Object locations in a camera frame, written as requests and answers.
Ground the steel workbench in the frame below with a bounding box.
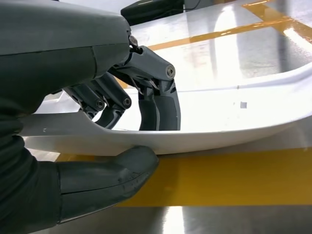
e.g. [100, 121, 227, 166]
[32, 0, 312, 234]

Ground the black bag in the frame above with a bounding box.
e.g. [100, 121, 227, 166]
[120, 0, 184, 26]

